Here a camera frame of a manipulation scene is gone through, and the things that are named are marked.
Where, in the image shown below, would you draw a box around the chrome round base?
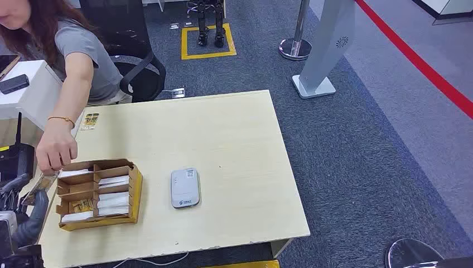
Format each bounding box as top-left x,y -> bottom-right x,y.
385,238 -> 444,268

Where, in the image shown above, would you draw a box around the black humanoid robot legs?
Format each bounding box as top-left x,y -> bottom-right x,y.
186,0 -> 227,49

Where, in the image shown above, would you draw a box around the grey kiosk stand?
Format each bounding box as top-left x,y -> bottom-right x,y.
292,0 -> 356,100

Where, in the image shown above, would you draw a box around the white cable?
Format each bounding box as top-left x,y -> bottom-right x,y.
110,252 -> 189,268

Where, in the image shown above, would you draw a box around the red floor tape line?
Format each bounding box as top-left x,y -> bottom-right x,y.
354,0 -> 473,120

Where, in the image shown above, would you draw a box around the small black device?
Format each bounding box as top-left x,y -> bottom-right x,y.
0,74 -> 30,95

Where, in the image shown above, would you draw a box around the gold printed key card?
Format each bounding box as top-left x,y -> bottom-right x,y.
80,112 -> 100,131

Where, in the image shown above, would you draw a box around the person's left hand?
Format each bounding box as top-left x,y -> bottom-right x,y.
36,120 -> 78,176

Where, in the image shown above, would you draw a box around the black router with antenna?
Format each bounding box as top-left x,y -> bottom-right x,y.
0,112 -> 36,186

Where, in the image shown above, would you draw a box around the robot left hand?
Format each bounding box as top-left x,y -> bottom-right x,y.
0,174 -> 50,248

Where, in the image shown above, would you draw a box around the black office chair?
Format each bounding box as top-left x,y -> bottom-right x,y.
79,0 -> 167,103

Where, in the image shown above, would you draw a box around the white counter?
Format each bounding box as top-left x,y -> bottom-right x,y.
412,0 -> 473,26

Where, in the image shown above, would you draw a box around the cardboard card organizer box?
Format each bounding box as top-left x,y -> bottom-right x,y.
55,159 -> 144,232

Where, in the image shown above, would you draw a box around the white card stack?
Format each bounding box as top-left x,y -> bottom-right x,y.
98,175 -> 130,189
97,206 -> 129,217
96,192 -> 130,209
61,210 -> 94,223
57,169 -> 93,179

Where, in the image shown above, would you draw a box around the white table leg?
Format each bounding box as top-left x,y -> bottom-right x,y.
271,238 -> 295,259

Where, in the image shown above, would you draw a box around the gold bracelet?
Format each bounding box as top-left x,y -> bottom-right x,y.
47,116 -> 76,130

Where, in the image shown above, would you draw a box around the tablet with brown edge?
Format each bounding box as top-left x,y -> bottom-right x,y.
0,54 -> 21,82

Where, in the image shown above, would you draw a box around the ID card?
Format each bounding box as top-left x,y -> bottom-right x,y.
21,171 -> 60,207

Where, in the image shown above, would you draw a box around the person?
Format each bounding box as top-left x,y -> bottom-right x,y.
0,0 -> 133,176

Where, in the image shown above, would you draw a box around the chrome stanchion pole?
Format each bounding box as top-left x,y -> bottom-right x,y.
278,0 -> 313,61

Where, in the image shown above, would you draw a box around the yellow floor tape strip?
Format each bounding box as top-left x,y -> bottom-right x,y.
201,260 -> 281,268

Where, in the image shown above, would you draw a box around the grey card reader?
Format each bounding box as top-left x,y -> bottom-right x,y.
170,167 -> 201,209

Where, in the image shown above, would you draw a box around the yellow floor tape square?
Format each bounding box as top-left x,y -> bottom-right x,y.
180,22 -> 238,61

